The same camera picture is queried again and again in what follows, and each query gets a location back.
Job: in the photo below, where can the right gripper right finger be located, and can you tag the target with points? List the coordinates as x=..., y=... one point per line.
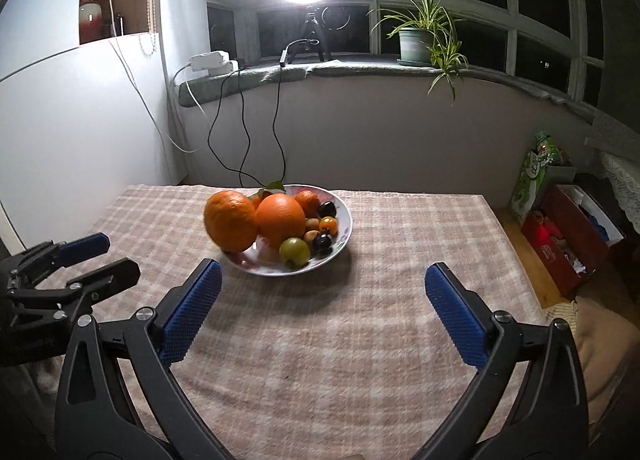
x=528, y=397

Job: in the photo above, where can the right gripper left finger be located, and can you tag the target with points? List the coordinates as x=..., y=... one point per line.
x=95, y=417

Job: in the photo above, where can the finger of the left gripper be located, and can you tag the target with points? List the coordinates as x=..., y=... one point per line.
x=82, y=248
x=104, y=282

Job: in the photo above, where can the large bumpy orange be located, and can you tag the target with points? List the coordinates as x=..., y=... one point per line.
x=229, y=220

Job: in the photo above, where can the mandarin with green leaf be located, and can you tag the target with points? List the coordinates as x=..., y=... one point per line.
x=275, y=187

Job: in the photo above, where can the large round orange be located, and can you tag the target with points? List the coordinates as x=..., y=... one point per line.
x=279, y=217

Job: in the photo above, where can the green grape fruit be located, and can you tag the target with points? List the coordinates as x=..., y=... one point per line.
x=294, y=253

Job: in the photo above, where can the brown longan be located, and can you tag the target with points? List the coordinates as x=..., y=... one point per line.
x=310, y=235
x=312, y=223

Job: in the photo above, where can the small mandarin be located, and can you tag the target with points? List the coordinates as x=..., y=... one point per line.
x=309, y=202

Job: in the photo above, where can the dark cherry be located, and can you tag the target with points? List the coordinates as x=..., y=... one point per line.
x=322, y=244
x=327, y=209

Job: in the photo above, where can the small kumquat orange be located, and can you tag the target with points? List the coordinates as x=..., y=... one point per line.
x=329, y=225

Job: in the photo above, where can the beige cushion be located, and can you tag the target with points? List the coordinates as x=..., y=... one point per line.
x=606, y=343

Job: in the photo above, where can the floral white plate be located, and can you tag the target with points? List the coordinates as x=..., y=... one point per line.
x=260, y=260

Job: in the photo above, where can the red box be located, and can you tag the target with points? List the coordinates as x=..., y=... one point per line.
x=572, y=236

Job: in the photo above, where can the pink plaid tablecloth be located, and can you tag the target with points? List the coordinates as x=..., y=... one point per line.
x=349, y=358

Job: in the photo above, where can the green snack bag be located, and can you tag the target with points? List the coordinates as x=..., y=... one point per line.
x=546, y=154

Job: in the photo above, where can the white power strip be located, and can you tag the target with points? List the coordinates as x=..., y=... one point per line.
x=216, y=63

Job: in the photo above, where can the lace cloth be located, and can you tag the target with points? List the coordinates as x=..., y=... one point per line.
x=624, y=177

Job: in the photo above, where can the red vase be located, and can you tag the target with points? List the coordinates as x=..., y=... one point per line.
x=90, y=21

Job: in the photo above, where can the black tripod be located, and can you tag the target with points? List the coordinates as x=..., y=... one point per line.
x=313, y=37

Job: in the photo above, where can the potted spider plant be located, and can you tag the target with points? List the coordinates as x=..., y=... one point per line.
x=428, y=37

